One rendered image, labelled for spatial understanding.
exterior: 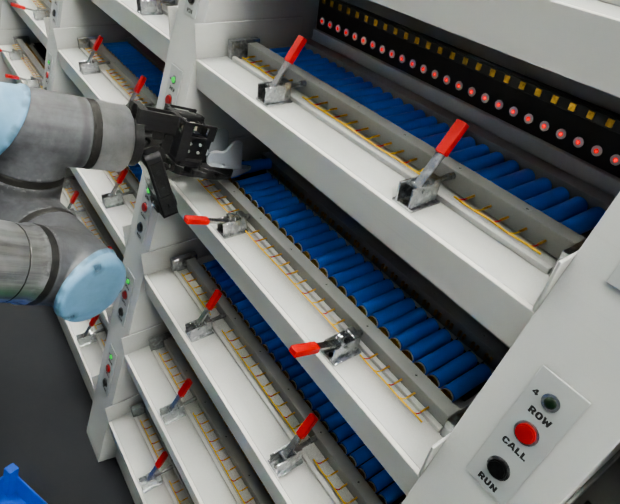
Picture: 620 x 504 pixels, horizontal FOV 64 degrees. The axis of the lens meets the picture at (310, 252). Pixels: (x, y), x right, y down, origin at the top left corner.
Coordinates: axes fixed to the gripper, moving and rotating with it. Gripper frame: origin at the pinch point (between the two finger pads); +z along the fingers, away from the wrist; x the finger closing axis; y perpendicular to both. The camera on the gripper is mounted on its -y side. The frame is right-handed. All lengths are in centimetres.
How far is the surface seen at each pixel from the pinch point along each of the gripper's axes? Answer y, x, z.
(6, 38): -23, 147, -3
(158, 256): -22.1, 6.6, -5.6
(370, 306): -1.5, -35.3, -1.0
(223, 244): -6.4, -13.6, -8.5
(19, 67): -25, 122, -4
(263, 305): -8.5, -25.1, -8.1
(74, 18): 2, 77, -4
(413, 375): -2.2, -46.0, -4.3
